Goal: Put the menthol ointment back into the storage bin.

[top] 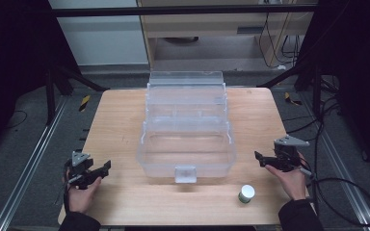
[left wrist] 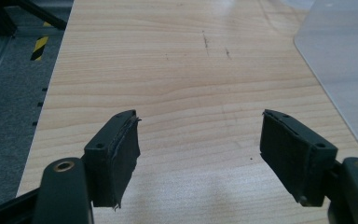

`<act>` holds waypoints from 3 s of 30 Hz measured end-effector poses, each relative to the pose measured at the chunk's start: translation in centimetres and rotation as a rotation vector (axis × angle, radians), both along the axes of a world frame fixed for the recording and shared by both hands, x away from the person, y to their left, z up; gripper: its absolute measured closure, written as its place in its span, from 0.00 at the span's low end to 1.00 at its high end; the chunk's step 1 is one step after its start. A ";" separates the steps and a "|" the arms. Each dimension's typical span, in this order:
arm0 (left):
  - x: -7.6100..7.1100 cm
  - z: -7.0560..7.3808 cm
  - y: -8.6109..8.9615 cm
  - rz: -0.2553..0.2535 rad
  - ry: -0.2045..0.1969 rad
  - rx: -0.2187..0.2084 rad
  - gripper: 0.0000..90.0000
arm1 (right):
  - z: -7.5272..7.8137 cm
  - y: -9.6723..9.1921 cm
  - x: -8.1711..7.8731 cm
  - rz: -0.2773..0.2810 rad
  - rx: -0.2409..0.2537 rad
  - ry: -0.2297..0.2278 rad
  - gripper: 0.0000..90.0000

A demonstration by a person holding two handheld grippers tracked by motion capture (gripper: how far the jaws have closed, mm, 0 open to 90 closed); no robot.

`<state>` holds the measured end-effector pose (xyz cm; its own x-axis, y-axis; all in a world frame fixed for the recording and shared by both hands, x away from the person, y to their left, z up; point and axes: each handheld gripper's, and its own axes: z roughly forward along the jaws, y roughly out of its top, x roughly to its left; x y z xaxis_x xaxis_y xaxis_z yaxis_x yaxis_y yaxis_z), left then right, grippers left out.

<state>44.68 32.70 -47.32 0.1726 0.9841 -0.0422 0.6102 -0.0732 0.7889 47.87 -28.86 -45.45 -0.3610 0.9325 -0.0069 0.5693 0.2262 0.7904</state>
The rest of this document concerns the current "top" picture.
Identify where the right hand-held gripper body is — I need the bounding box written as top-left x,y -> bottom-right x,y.
268,134 -> 310,173

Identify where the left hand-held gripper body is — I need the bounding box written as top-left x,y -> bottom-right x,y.
65,151 -> 102,191

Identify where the small white-lidded green jar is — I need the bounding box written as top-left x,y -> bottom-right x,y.
238,184 -> 256,204

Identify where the clear plastic storage box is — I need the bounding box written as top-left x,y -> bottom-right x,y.
136,70 -> 238,185

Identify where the person's left hand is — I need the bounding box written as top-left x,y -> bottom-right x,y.
65,169 -> 103,216

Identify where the person's right hand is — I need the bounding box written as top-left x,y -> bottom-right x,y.
265,152 -> 308,202

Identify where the yellow black striped tape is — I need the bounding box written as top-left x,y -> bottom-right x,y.
78,94 -> 92,113
284,91 -> 303,107

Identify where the black metal stand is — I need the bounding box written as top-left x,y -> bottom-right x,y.
44,65 -> 110,126
257,62 -> 338,117

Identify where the wooden cabinet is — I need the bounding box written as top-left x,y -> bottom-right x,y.
136,0 -> 319,69

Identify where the white cabinet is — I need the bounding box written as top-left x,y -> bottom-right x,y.
48,0 -> 149,66

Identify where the black crossbar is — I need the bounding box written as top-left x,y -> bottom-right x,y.
49,4 -> 317,18

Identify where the aluminium rail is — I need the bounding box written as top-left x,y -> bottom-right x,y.
0,95 -> 68,231
302,95 -> 370,231

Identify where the thin black cable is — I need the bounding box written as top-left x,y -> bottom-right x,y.
6,110 -> 29,130

